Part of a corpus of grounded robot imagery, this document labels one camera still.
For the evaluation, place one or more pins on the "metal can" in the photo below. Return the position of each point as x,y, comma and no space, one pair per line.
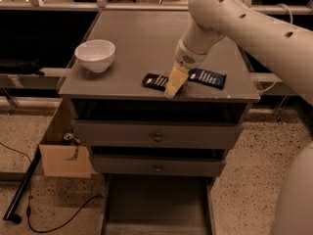
68,136

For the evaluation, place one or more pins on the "grey drawer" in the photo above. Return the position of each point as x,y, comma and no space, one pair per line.
185,135
157,166

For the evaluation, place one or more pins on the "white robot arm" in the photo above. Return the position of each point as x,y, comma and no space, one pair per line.
287,51

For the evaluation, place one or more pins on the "middle grey drawer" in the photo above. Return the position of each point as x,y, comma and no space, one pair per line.
157,166

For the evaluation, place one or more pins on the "black object on ledge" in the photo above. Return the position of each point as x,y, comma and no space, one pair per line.
20,67

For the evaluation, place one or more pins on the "top grey drawer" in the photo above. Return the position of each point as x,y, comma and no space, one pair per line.
185,135

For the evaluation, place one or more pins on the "black floor bar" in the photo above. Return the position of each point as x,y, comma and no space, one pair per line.
24,181

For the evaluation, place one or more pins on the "cardboard box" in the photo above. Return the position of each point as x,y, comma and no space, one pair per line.
60,158

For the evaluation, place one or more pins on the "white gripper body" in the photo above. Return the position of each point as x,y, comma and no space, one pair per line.
189,56

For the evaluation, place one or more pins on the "yellow taped gripper finger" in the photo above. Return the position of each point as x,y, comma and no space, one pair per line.
177,78

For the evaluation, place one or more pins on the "grey drawer cabinet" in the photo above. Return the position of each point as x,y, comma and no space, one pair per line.
145,42

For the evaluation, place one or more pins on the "black chocolate rxbar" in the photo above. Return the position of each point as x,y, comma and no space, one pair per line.
155,81

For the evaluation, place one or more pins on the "white bowl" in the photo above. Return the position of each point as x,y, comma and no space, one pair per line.
95,55

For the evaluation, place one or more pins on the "open bottom drawer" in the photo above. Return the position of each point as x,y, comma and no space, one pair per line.
157,205

